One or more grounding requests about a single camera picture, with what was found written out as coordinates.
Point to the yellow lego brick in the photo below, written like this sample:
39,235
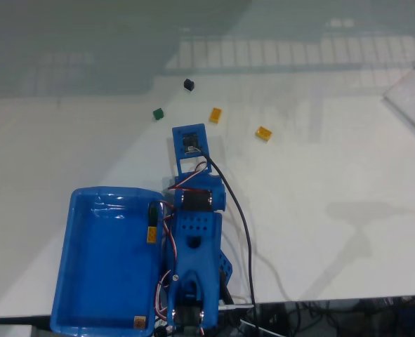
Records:
215,114
263,133

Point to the green lego brick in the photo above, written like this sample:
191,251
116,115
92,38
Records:
158,113

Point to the black lego brick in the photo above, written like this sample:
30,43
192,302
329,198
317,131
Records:
189,84

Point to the dark green brick on bin rim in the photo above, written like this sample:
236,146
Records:
152,213

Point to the yellow brick on bin rim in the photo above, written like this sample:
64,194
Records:
152,234

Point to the blue plastic bin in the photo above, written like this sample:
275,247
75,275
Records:
102,267

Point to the white plug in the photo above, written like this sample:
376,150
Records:
235,306

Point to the grey board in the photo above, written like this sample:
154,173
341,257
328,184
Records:
414,98

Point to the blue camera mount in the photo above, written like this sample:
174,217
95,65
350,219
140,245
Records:
202,131

